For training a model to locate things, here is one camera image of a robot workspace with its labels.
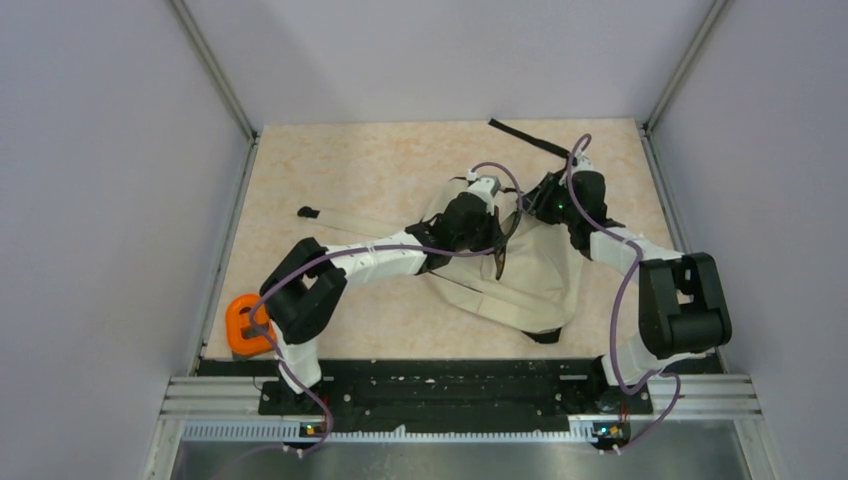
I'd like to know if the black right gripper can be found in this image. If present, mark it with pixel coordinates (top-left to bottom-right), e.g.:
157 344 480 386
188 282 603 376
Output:
516 173 579 227

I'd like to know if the cream canvas backpack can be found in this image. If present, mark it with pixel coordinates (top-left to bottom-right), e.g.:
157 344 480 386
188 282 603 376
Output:
296 117 591 345

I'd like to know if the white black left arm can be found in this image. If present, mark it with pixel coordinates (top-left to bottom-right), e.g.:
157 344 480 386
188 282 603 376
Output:
254 188 506 414

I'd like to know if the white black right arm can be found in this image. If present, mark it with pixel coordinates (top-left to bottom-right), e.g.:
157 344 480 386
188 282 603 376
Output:
524 170 732 412

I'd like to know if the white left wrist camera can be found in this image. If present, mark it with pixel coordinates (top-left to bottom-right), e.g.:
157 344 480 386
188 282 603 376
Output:
466 171 501 201

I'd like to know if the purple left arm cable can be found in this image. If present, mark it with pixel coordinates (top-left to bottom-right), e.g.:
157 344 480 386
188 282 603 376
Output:
248 162 526 455

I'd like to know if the aluminium frame rail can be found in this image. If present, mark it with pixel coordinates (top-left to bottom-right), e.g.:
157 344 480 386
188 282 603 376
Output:
166 0 258 142

